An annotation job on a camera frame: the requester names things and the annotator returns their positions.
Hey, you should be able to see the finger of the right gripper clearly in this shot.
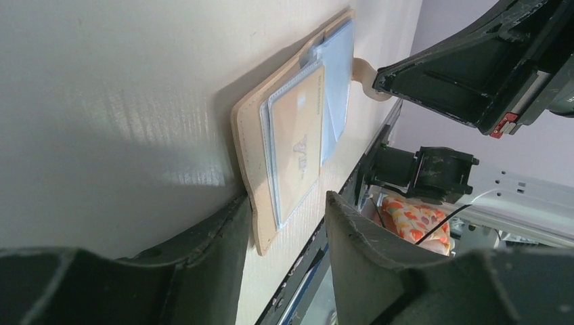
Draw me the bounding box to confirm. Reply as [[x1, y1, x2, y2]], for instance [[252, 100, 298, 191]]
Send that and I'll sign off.
[[372, 1, 573, 135]]

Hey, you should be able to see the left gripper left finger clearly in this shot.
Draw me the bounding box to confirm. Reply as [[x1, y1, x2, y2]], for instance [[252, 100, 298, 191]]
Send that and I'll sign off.
[[1, 196, 251, 324]]

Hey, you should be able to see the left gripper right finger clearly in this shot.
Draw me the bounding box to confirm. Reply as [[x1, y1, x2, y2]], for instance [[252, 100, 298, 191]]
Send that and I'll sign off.
[[325, 191, 573, 324]]

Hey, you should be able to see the beige card holder wallet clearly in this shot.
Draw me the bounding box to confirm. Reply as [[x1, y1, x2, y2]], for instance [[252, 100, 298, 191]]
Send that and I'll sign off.
[[231, 9, 389, 256]]

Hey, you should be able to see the gold VIP card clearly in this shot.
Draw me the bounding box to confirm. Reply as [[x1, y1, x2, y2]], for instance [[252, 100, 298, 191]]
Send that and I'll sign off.
[[268, 64, 325, 227]]

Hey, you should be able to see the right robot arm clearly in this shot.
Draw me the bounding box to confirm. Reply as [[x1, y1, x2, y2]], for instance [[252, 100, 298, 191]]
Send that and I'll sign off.
[[352, 1, 573, 247]]

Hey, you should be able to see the orange patterned cloth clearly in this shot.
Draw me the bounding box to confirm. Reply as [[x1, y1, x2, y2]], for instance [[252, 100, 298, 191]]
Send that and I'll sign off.
[[373, 195, 451, 256]]

